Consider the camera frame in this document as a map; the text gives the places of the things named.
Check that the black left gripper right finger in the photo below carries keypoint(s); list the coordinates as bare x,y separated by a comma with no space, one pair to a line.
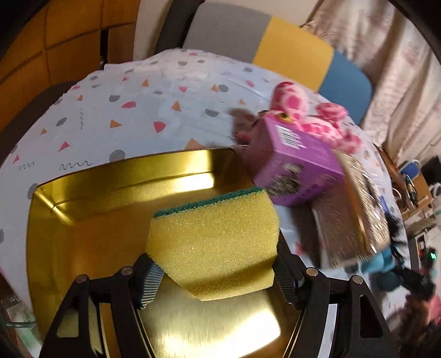
288,274

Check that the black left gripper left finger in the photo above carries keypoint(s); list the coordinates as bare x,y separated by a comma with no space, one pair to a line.
145,281

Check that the yellow green sponge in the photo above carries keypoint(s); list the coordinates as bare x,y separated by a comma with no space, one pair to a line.
218,248

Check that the blue plush toy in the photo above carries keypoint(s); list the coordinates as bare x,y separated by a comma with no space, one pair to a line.
380,270

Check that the gold metal tin tray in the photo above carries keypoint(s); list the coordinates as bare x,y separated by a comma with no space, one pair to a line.
96,221

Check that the ornate silver tissue box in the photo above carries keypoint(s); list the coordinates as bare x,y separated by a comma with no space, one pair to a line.
350,219

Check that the purple cardboard box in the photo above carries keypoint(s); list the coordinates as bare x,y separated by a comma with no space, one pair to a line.
292,166

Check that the pink plush toy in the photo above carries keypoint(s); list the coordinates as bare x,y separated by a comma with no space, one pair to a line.
290,105

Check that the patterned white tablecloth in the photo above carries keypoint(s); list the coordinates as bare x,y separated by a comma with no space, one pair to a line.
178,100

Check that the beige patterned curtain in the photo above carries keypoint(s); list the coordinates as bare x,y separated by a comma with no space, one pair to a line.
404,115

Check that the grey yellow blue chair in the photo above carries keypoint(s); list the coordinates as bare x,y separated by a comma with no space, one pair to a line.
267,41

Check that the orange wooden cabinet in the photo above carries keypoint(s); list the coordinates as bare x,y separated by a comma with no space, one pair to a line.
63,42

